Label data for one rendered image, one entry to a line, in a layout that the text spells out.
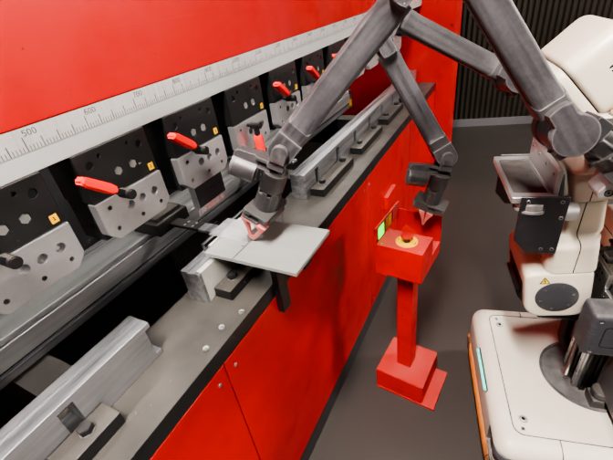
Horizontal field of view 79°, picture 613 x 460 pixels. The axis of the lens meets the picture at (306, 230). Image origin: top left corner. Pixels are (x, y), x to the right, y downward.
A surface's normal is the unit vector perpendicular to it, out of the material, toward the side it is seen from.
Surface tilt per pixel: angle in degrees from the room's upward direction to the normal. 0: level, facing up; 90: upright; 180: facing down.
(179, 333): 0
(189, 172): 90
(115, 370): 90
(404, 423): 0
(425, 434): 0
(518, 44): 83
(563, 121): 84
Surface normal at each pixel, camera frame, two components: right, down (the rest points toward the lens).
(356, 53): -0.21, 0.43
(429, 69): -0.45, 0.53
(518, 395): -0.13, -0.83
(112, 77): 0.88, 0.15
